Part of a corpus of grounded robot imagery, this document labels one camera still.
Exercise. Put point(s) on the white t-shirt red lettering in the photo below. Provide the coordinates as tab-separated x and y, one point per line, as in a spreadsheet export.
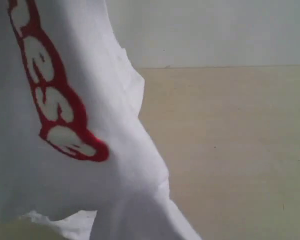
73	153

